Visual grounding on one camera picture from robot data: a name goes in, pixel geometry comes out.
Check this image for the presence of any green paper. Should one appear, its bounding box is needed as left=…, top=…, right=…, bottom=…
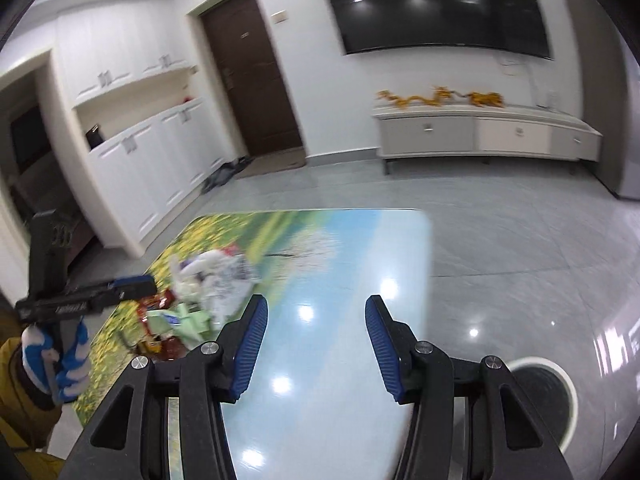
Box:
left=147, top=304, right=217, bottom=348

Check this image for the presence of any brown wooden furniture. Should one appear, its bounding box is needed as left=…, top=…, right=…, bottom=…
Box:
left=7, top=180, right=99, bottom=274

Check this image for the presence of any long golden dragon figurine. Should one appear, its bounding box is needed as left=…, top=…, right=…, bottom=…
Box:
left=377, top=89, right=432, bottom=110

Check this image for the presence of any golden tiger figurine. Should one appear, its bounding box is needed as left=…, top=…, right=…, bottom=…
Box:
left=467, top=91, right=504, bottom=109

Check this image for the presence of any black wall television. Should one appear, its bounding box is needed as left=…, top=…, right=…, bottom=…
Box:
left=316, top=0, right=554, bottom=61

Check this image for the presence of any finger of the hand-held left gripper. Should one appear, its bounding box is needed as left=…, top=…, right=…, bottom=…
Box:
left=111, top=274, right=159, bottom=305

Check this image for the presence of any grey round waste bin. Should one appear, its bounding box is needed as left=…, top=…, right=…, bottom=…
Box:
left=500, top=356, right=580, bottom=452

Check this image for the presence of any white wall cabinet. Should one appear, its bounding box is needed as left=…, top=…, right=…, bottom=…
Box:
left=50, top=10, right=237, bottom=257

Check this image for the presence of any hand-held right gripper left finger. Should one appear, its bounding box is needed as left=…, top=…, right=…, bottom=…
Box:
left=60, top=294, right=271, bottom=480

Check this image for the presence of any brown door mat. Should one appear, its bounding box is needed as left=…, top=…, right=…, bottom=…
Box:
left=239, top=151, right=306, bottom=179

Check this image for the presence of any white television console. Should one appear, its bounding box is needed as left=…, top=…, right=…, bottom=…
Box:
left=372, top=103, right=604, bottom=176

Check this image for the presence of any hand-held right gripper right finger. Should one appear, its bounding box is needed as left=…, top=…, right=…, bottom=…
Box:
left=364, top=294, right=576, bottom=480

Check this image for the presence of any dark brown entrance door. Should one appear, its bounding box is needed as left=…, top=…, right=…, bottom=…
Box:
left=199, top=0, right=306, bottom=157

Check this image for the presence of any landscape print table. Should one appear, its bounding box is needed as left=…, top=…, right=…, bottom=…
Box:
left=74, top=208, right=434, bottom=480

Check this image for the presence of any person's left hand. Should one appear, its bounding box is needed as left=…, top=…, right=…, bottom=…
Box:
left=20, top=317, right=92, bottom=405

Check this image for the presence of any white plastic bag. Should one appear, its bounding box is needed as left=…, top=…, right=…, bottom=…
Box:
left=172, top=249, right=262, bottom=323

